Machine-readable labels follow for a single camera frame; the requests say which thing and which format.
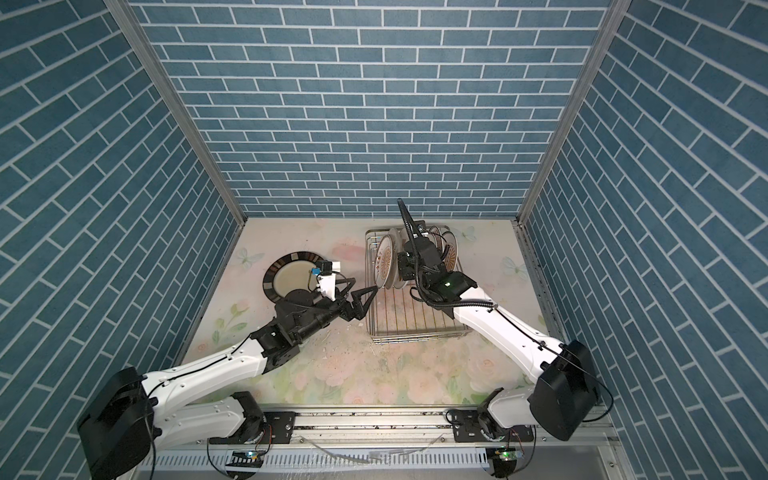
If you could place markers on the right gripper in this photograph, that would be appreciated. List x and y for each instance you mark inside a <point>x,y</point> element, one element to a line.
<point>405,264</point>

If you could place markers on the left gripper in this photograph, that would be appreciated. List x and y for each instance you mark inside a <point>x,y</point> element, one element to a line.
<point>347,313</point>

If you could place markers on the white watermelon plate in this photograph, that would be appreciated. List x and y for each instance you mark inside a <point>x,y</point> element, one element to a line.
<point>398,237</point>

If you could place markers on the black rimmed mosaic plate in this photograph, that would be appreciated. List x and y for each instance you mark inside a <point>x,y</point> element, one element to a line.
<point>292,271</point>

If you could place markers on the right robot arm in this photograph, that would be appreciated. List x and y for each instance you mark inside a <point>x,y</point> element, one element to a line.
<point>566,387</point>

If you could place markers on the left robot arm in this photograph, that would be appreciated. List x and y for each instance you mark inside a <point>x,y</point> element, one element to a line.
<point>134,415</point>

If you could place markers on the brown patterned plate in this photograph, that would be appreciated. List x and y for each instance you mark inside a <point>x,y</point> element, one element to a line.
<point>451,250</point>
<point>436,237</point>

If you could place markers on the rear brown patterned plate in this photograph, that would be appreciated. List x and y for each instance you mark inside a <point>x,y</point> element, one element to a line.
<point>451,250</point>

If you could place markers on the orange sunburst plate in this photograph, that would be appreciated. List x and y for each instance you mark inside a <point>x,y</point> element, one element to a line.
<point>384,262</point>

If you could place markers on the metal wire dish rack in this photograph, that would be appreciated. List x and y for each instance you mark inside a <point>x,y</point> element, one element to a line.
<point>396,318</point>

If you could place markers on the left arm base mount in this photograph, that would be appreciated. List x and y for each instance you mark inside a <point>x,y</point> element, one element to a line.
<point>272,427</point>

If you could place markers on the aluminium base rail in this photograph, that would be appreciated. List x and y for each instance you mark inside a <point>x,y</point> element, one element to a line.
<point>360,440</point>

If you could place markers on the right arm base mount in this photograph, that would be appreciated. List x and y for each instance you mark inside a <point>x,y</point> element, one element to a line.
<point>492,429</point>

